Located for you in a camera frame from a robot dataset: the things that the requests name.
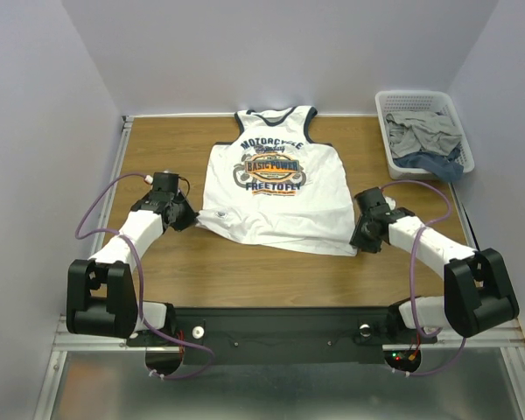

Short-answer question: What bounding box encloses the white printed tank top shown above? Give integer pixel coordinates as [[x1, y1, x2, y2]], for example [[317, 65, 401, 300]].
[[198, 106, 357, 256]]

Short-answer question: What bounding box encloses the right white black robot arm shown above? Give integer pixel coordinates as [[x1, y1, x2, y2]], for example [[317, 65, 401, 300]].
[[351, 187, 520, 341]]

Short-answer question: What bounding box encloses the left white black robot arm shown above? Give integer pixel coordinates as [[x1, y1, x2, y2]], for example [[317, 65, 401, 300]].
[[66, 172, 197, 345]]

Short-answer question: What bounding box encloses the grey tank top in basket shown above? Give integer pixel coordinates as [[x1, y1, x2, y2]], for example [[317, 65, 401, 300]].
[[385, 111, 462, 158]]

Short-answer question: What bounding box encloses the white perforated plastic basket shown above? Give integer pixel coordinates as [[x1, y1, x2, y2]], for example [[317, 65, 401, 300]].
[[375, 90, 475, 183]]

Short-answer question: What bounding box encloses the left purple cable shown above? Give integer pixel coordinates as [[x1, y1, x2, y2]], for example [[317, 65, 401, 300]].
[[75, 172, 216, 381]]

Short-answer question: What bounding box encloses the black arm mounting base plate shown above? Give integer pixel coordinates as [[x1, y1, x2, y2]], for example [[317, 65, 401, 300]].
[[125, 305, 438, 367]]

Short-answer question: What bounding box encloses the aluminium table edge rail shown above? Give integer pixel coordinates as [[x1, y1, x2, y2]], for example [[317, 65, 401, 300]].
[[55, 115, 135, 336]]

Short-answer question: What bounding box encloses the aluminium front frame rail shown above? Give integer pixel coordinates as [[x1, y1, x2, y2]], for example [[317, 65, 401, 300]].
[[427, 323, 525, 419]]

